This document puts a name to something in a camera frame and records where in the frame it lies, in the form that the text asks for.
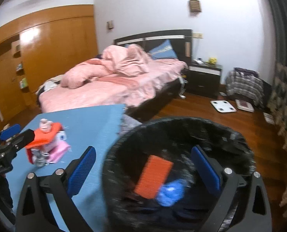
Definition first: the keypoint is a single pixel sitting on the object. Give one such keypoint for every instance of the blue pillow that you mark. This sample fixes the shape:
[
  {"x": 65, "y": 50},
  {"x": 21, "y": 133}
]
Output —
[{"x": 163, "y": 51}]

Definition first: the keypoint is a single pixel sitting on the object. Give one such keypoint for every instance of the blue plastic bag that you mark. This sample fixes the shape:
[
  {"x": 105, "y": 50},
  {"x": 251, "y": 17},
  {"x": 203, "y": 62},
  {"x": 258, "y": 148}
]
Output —
[{"x": 171, "y": 192}]

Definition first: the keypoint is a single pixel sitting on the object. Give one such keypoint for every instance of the clothes pile on bed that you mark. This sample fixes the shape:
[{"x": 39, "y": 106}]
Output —
[{"x": 50, "y": 84}]

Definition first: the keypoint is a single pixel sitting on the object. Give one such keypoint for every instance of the right wall lamp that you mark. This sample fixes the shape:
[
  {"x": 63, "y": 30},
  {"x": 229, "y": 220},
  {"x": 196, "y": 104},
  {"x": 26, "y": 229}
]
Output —
[{"x": 195, "y": 6}]

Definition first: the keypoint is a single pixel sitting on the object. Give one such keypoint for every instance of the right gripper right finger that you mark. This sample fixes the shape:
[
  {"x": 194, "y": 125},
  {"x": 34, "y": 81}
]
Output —
[{"x": 208, "y": 169}]

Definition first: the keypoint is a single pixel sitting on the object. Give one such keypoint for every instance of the white bathroom scale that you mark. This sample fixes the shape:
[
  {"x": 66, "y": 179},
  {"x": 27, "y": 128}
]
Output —
[{"x": 223, "y": 106}]

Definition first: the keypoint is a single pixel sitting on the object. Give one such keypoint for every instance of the left wall lamp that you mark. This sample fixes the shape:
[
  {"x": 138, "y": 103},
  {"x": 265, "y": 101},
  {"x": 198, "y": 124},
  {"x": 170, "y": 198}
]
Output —
[{"x": 110, "y": 25}]

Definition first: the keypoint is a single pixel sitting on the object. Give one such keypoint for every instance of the yellow plush toy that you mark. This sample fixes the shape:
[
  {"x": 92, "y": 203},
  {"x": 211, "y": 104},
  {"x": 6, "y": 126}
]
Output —
[{"x": 212, "y": 61}]

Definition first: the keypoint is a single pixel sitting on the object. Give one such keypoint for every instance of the bed with pink sheet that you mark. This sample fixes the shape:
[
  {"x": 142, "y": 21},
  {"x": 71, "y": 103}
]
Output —
[{"x": 142, "y": 96}]

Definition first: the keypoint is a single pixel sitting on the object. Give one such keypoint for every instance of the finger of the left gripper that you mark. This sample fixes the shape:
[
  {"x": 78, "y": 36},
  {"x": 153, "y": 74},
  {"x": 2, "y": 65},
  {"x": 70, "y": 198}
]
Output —
[
  {"x": 22, "y": 140},
  {"x": 10, "y": 132}
]

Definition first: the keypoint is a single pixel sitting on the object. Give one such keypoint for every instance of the wooden wardrobe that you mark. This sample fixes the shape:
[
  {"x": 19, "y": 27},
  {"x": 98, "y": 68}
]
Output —
[{"x": 39, "y": 46}]

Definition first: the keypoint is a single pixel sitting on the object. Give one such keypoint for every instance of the orange foam net sleeve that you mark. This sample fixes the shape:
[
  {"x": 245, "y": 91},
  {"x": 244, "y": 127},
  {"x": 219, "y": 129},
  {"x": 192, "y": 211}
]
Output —
[{"x": 153, "y": 176}]

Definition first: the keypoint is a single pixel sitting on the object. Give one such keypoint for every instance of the wall lamp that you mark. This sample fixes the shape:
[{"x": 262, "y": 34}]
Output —
[
  {"x": 110, "y": 25},
  {"x": 195, "y": 6}
]

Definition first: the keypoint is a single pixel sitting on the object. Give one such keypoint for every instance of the pink sock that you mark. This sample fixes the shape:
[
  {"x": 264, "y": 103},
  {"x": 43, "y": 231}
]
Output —
[{"x": 45, "y": 125}]

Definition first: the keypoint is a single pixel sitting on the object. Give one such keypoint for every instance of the pink cloth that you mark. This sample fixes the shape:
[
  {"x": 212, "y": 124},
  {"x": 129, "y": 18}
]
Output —
[{"x": 58, "y": 152}]

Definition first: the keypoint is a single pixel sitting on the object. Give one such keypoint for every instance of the black lined trash bin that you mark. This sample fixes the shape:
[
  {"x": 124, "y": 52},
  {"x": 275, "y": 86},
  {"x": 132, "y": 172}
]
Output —
[{"x": 171, "y": 139}]

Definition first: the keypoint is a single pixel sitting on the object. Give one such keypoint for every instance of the pink crumpled duvet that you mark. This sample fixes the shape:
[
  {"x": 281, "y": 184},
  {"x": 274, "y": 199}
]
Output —
[{"x": 129, "y": 61}]

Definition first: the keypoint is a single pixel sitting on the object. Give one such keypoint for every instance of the blue table mat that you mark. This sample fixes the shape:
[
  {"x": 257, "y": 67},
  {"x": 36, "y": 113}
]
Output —
[{"x": 97, "y": 126}]

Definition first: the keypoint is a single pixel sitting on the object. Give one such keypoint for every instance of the plaid shirt on chair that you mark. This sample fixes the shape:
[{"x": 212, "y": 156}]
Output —
[{"x": 246, "y": 83}]

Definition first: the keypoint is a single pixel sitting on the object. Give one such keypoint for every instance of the red cloth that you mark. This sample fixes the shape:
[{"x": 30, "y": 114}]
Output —
[{"x": 42, "y": 138}]

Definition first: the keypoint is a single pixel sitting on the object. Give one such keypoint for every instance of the black white nightstand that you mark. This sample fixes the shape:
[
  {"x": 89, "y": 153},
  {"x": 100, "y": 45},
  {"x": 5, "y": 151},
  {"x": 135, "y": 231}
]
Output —
[{"x": 204, "y": 79}]

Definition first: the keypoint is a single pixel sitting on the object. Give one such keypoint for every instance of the black headboard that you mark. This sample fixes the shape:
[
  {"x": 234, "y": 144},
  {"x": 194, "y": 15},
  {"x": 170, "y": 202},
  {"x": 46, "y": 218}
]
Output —
[{"x": 180, "y": 40}]

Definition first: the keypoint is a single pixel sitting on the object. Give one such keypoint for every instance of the grey sock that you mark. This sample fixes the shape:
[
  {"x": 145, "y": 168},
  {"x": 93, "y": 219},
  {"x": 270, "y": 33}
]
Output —
[{"x": 40, "y": 158}]

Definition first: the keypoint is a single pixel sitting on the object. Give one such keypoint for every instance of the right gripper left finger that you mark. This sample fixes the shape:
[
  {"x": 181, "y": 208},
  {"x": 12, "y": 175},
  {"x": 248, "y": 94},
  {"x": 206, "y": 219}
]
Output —
[{"x": 78, "y": 170}]

